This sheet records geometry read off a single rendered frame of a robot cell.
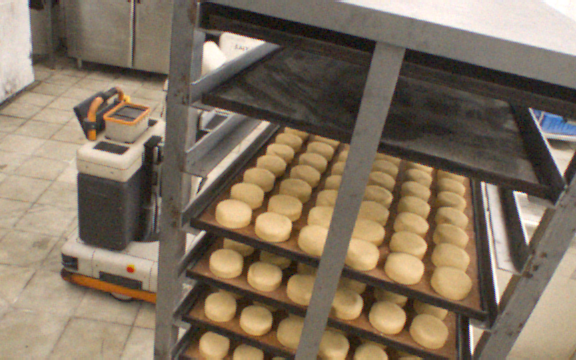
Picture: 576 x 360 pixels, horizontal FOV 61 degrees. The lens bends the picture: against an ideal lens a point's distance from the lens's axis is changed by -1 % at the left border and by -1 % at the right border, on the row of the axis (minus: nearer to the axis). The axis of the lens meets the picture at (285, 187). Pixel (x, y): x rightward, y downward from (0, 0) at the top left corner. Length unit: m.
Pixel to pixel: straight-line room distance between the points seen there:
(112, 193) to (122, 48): 3.35
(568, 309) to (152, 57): 4.42
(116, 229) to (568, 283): 2.12
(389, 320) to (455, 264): 0.12
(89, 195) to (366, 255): 1.93
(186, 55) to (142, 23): 4.88
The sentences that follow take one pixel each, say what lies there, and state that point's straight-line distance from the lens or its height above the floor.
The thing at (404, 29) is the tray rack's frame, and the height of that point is 1.81.
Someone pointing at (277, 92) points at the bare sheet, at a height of 1.67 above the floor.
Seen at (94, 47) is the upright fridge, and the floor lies 0.32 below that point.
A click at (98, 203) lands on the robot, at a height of 0.56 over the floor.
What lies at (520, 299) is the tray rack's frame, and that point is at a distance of 0.64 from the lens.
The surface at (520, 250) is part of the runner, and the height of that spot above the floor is 1.59.
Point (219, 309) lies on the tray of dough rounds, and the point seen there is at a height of 1.33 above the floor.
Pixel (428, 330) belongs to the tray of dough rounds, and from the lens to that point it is 0.73.
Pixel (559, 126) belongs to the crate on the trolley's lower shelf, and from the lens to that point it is 6.56.
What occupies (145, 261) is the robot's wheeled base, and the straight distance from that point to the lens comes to 2.54.
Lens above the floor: 1.89
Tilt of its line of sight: 29 degrees down
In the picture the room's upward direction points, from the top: 11 degrees clockwise
